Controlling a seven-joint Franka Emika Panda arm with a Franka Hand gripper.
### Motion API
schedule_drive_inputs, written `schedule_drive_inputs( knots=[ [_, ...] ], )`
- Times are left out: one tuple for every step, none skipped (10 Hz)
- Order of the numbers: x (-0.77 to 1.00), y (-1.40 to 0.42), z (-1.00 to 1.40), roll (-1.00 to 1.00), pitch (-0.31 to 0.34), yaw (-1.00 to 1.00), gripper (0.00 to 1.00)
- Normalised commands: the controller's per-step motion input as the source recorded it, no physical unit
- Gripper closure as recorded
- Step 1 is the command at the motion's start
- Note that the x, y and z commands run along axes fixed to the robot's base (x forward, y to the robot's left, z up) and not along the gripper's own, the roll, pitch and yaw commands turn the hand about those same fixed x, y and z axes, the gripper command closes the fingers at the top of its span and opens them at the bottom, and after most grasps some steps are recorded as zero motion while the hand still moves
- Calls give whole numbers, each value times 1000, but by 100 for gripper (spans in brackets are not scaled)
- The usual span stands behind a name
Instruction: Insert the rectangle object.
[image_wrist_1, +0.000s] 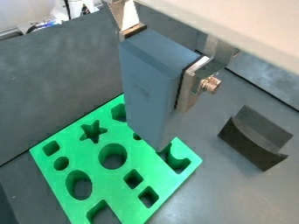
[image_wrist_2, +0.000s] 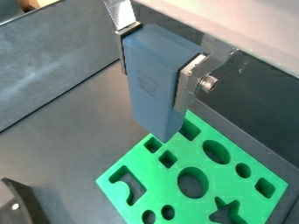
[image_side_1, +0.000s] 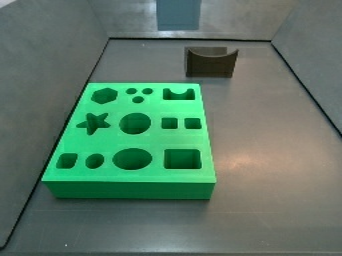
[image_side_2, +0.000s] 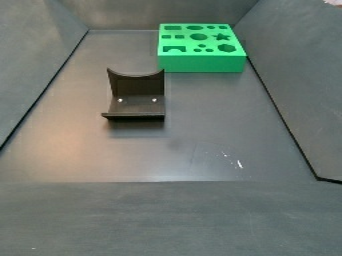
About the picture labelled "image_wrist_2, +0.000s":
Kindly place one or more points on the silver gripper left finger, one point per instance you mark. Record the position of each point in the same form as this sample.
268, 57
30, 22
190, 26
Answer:
121, 11

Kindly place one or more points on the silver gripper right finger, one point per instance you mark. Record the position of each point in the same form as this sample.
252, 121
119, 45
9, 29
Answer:
196, 74

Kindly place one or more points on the blue rectangular block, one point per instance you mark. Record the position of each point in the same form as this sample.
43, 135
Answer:
155, 55

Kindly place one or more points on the green shape sorting board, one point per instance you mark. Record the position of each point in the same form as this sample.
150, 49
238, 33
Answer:
196, 180

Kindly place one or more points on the black curved bracket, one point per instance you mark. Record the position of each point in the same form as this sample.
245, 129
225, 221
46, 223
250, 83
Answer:
22, 209

